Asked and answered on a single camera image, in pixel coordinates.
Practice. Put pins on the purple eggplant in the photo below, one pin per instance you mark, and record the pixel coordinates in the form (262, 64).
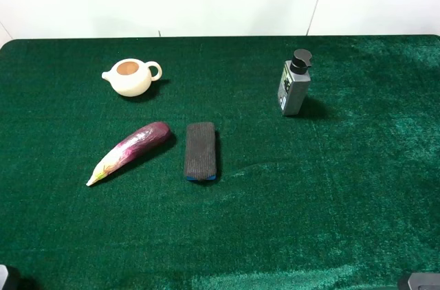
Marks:
(137, 143)

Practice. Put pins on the dark object bottom right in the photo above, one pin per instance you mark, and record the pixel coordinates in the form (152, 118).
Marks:
(419, 281)

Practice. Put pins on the black blue whiteboard eraser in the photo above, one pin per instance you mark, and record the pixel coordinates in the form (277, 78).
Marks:
(200, 154)

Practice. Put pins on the grey pump dispenser bottle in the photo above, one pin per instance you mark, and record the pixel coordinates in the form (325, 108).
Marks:
(294, 82)

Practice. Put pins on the cream ceramic teapot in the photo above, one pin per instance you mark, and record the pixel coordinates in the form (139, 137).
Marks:
(131, 77)

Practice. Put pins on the green velvet table cloth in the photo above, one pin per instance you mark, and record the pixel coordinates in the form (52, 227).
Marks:
(343, 195)

